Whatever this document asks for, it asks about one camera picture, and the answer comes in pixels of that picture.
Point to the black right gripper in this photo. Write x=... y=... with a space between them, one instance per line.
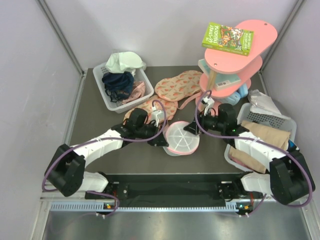
x=193 y=127

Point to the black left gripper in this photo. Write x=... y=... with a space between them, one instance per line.
x=158 y=141

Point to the white mesh pink-trim laundry bag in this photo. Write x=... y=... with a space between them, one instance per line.
x=180 y=142

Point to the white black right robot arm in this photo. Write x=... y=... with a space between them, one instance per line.
x=287 y=177

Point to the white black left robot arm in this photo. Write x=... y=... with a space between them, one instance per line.
x=67 y=169

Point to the peach patterned eye mask lower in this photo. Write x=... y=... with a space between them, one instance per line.
x=170 y=108

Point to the peach patterned eye mask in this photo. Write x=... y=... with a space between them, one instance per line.
x=170 y=108
x=184 y=85

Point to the peach patterned eye mask upper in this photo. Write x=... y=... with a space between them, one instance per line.
x=184 y=85

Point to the light blue headphones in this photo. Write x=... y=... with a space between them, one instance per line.
x=235 y=97

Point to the white plastic basket right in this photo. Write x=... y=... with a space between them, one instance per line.
x=288 y=125

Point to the white plastic basket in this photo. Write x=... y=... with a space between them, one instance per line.
x=288 y=125
x=119 y=107

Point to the pink lace garment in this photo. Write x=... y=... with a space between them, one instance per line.
x=138 y=91

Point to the light blue book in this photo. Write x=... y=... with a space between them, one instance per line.
x=222 y=81

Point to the white plastic basket left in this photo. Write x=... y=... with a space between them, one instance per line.
x=119 y=107

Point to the navy lace garment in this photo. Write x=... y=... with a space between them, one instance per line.
x=118 y=86

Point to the beige folded garment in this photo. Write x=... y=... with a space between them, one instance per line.
x=270 y=135

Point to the green treehouse book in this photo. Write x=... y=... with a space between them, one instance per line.
x=228 y=39

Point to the black blue garment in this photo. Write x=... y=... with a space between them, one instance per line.
x=292 y=146

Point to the pink three-tier wooden shelf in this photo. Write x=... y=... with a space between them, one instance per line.
x=245 y=67

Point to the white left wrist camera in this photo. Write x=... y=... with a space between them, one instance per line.
x=157 y=116

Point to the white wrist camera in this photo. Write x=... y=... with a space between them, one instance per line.
x=157 y=116
x=207 y=103

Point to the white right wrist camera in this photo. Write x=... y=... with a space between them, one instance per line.
x=207 y=103

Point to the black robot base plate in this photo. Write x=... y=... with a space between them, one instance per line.
x=158 y=190

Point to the grey slotted cable duct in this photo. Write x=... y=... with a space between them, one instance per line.
x=101 y=207

